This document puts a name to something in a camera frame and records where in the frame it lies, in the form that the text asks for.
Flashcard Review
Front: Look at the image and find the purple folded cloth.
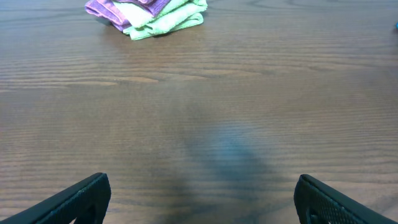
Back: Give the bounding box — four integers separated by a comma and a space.
85, 0, 170, 31

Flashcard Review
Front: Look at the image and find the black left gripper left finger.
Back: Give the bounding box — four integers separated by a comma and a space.
1, 172, 111, 224

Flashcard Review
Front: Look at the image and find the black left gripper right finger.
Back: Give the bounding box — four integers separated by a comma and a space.
294, 174, 397, 224

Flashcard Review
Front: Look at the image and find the green folded cloth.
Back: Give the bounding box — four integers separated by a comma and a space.
114, 0, 208, 40

